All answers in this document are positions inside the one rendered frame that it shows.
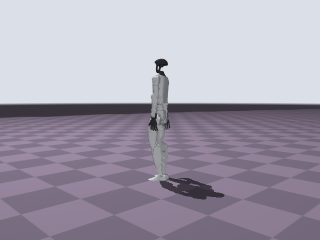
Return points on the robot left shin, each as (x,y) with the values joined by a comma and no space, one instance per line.
(157,159)

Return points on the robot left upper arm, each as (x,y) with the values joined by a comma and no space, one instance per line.
(155,83)

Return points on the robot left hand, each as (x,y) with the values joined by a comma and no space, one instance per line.
(153,123)

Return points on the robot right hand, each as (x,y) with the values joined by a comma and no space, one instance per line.
(168,123)

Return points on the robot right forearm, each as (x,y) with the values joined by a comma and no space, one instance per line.
(165,105)

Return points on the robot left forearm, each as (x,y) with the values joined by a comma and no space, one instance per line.
(154,102)

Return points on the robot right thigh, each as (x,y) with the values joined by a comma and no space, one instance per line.
(161,135)

